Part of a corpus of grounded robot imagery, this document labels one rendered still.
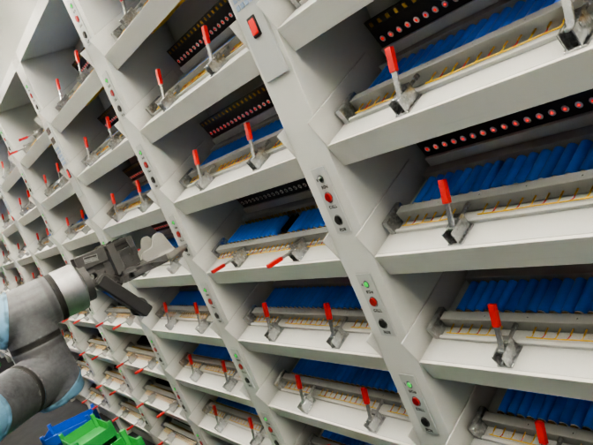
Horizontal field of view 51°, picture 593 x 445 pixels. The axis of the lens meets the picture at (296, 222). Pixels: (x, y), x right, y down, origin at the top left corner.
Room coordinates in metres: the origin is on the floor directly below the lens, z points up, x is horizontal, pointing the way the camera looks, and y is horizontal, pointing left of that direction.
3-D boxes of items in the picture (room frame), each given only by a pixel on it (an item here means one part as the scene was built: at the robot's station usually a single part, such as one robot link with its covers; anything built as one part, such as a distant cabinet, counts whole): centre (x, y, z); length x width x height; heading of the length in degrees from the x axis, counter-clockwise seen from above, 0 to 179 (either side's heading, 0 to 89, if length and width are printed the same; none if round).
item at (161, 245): (1.22, 0.26, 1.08); 0.09 x 0.03 x 0.06; 106
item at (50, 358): (1.09, 0.52, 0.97); 0.12 x 0.09 x 0.12; 159
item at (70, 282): (1.16, 0.44, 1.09); 0.10 x 0.05 x 0.09; 32
